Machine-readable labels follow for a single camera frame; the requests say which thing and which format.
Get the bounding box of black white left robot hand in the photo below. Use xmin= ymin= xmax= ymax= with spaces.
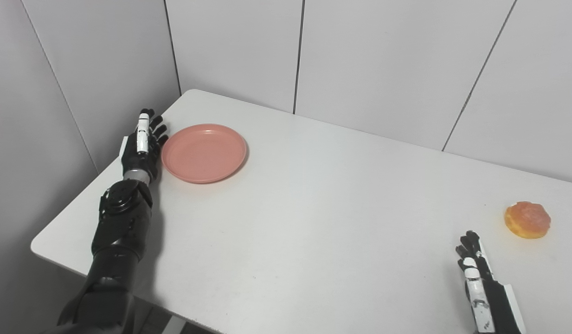
xmin=121 ymin=109 xmax=169 ymax=184

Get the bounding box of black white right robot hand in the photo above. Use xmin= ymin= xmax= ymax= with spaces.
xmin=456 ymin=231 xmax=527 ymax=334

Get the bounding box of pink round plate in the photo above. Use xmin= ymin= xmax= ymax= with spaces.
xmin=161 ymin=123 xmax=248 ymax=184

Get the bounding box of golden cream puff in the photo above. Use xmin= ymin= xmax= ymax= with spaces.
xmin=505 ymin=201 xmax=551 ymax=239

